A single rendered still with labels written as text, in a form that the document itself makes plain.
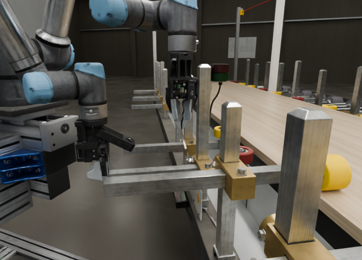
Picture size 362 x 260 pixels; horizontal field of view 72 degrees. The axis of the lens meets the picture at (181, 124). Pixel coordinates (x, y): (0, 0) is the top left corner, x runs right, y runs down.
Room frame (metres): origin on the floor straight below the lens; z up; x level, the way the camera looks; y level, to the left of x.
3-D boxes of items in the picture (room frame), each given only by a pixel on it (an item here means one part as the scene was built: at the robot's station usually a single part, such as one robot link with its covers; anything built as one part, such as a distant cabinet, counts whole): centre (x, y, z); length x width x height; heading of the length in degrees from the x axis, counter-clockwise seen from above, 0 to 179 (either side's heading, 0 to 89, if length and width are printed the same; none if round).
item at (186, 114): (0.69, -0.02, 1.04); 0.06 x 0.03 x 0.09; 9
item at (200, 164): (0.75, -0.08, 0.85); 0.13 x 0.06 x 0.05; 9
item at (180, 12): (0.69, 0.00, 1.30); 0.09 x 0.08 x 0.11; 59
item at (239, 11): (3.48, -0.76, 1.25); 0.09 x 0.08 x 1.10; 9
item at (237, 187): (0.51, -0.11, 0.95); 0.13 x 0.06 x 0.05; 9
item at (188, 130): (1.02, -0.03, 0.89); 0.03 x 0.03 x 0.48; 9
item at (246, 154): (0.76, -0.19, 0.85); 0.08 x 0.08 x 0.11
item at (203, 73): (0.78, -0.07, 0.93); 0.03 x 0.03 x 0.48; 9
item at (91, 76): (0.68, 0.25, 1.13); 0.09 x 0.08 x 0.11; 132
